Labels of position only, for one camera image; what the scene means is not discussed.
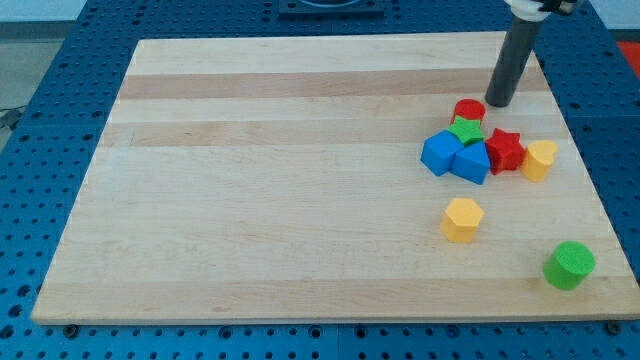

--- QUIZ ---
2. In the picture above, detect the red circle block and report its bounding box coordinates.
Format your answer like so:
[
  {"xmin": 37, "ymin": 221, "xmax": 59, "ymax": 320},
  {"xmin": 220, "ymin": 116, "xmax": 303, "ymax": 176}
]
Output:
[{"xmin": 450, "ymin": 98, "xmax": 486, "ymax": 124}]

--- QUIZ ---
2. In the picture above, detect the green circle block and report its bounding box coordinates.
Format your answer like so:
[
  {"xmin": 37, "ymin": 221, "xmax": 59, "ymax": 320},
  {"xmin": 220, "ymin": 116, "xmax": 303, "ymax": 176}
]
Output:
[{"xmin": 543, "ymin": 241, "xmax": 596, "ymax": 291}]

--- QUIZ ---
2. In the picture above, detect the wooden board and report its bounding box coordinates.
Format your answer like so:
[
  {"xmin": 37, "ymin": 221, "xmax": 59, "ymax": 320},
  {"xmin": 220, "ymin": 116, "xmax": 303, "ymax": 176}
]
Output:
[{"xmin": 31, "ymin": 32, "xmax": 639, "ymax": 325}]

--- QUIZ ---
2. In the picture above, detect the blue cube block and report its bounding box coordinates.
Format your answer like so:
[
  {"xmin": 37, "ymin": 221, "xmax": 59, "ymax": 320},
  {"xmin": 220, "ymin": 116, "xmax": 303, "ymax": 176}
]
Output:
[{"xmin": 420, "ymin": 130, "xmax": 464, "ymax": 176}]

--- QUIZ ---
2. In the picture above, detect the yellow hexagon block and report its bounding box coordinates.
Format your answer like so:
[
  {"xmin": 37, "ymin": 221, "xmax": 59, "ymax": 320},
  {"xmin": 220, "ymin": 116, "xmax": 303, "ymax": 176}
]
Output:
[{"xmin": 440, "ymin": 198, "xmax": 485, "ymax": 243}]

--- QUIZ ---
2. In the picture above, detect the blue triangle block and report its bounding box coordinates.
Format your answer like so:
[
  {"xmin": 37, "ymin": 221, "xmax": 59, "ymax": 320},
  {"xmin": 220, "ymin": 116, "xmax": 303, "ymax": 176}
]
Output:
[{"xmin": 450, "ymin": 142, "xmax": 491, "ymax": 185}]

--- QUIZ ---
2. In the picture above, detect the green star block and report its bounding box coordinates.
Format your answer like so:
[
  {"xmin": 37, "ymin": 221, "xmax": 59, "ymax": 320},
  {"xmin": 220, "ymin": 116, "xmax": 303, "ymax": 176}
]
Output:
[{"xmin": 447, "ymin": 116, "xmax": 484, "ymax": 146}]

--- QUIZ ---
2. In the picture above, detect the red star block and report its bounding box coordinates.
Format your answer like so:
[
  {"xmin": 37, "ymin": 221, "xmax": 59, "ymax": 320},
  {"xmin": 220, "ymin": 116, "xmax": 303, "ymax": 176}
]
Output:
[{"xmin": 485, "ymin": 128, "xmax": 526, "ymax": 175}]

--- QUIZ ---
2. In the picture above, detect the yellow heart block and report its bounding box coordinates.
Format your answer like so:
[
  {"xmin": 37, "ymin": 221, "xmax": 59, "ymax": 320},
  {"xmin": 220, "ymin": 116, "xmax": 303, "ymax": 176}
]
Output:
[{"xmin": 520, "ymin": 140, "xmax": 559, "ymax": 182}]

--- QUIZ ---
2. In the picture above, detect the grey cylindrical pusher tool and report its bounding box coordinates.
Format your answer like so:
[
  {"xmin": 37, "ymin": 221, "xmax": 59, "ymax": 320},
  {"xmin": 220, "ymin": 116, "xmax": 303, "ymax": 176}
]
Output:
[{"xmin": 485, "ymin": 16, "xmax": 542, "ymax": 108}]

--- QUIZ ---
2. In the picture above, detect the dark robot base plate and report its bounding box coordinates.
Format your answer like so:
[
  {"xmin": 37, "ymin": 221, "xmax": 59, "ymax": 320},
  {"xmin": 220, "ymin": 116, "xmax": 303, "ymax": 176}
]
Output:
[{"xmin": 276, "ymin": 0, "xmax": 385, "ymax": 18}]

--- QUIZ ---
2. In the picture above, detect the white tool mount collar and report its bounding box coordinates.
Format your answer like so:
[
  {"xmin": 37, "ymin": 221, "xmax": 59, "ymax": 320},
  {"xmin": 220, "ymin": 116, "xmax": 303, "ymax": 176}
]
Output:
[{"xmin": 504, "ymin": 0, "xmax": 584, "ymax": 22}]

